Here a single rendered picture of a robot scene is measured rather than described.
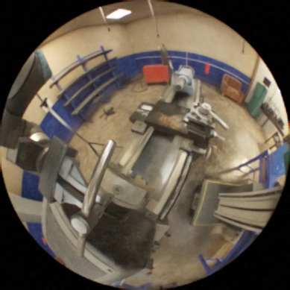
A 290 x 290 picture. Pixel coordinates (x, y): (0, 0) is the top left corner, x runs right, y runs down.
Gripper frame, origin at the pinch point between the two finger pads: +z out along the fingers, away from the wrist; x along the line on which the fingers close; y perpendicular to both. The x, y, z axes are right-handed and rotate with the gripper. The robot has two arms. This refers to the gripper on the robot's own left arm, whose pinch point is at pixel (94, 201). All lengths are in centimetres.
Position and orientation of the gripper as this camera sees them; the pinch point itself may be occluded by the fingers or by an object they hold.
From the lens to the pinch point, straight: 16.8
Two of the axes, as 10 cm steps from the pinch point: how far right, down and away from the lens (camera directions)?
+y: -1.6, 2.9, 9.5
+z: 9.2, 4.0, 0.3
